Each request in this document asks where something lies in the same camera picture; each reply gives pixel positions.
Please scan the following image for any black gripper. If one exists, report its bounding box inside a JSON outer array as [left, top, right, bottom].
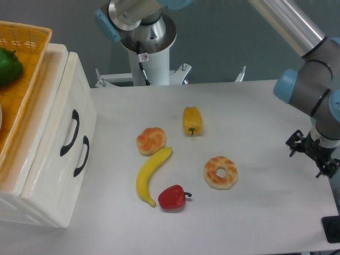
[[285, 130, 339, 179]]

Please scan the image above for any black top drawer handle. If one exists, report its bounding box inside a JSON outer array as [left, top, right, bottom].
[[59, 109, 80, 157]]

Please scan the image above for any black drawer handle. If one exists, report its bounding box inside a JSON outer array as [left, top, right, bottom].
[[59, 109, 80, 157], [73, 135, 90, 177]]

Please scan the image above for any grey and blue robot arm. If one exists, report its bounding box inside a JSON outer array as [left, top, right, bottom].
[[95, 1, 339, 177]]

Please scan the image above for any white drawer cabinet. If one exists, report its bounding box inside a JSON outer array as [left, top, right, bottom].
[[1, 44, 97, 228]]

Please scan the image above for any black device at table corner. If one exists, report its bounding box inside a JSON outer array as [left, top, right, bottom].
[[321, 216, 340, 243]]

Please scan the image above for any yellow bell pepper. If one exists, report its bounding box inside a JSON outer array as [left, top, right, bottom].
[[183, 106, 203, 135]]

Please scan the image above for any red bell pepper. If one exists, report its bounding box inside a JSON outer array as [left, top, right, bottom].
[[158, 184, 192, 210]]

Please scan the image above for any round twisted bread roll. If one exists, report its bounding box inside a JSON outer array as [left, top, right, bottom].
[[136, 127, 166, 156]]

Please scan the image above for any yellow banana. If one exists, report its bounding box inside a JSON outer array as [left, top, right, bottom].
[[135, 147, 173, 208]]

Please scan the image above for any orange woven basket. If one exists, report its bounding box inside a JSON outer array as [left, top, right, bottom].
[[1, 21, 52, 164]]

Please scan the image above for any green bell pepper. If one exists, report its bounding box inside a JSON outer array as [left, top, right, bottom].
[[1, 48, 23, 87]]

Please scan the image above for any ring-shaped bread bagel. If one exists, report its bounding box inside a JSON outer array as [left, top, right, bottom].
[[203, 156, 239, 190]]

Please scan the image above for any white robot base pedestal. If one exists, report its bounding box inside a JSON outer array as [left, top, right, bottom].
[[121, 13, 177, 87]]

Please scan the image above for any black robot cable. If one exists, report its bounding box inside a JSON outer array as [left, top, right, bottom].
[[136, 40, 152, 87]]

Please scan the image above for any white metal mounting frame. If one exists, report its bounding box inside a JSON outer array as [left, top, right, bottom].
[[95, 63, 192, 88]]

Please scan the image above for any black lower drawer handle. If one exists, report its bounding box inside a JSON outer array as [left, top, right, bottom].
[[73, 135, 90, 177]]

